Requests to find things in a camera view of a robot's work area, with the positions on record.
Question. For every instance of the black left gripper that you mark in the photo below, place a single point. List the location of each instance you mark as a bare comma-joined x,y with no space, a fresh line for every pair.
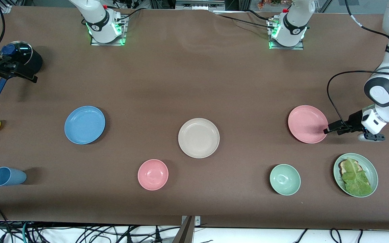
354,120

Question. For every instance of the pink shallow dish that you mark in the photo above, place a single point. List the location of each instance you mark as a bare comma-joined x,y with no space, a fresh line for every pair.
306,123

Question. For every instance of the blue shallow dish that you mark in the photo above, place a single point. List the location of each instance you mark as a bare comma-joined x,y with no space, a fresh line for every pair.
84,125

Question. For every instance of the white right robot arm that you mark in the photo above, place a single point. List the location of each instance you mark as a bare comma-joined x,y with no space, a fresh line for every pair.
96,20

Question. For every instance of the glass lid blue knob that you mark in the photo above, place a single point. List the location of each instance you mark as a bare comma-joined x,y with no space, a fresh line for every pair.
21,52

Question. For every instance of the dark blue saucepan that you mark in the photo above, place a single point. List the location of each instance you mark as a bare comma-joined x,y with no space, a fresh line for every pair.
35,62

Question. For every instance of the bread slice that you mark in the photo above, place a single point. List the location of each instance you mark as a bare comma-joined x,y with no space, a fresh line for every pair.
343,166

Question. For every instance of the green lettuce leaf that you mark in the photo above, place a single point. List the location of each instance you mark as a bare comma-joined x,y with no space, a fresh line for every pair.
356,179

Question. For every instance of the mint green plate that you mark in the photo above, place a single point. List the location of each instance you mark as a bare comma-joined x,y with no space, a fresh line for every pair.
371,170

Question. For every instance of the small mint green bowl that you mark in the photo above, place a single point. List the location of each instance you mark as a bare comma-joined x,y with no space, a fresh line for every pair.
285,179

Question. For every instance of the blue plastic cup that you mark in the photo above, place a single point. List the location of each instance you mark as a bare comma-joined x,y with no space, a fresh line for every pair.
8,176

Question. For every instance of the beige shallow dish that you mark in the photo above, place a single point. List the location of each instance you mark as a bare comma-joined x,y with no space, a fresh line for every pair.
198,137

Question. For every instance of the brown table cover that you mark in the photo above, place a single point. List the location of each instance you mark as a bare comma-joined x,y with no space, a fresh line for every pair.
194,81

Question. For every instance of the small pink bowl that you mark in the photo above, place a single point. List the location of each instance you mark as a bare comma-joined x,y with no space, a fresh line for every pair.
153,174

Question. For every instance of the grey metal box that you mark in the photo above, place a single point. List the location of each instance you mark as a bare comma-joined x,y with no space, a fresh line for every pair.
199,4

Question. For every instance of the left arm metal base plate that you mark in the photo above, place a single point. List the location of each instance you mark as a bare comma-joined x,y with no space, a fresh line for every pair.
301,46

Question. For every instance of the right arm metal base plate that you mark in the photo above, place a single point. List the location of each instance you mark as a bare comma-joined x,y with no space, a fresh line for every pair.
124,32

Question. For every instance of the silver metal bracket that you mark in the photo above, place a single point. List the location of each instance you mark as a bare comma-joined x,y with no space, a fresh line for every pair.
198,220

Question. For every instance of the brown angled post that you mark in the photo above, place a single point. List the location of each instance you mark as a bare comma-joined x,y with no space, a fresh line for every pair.
184,233

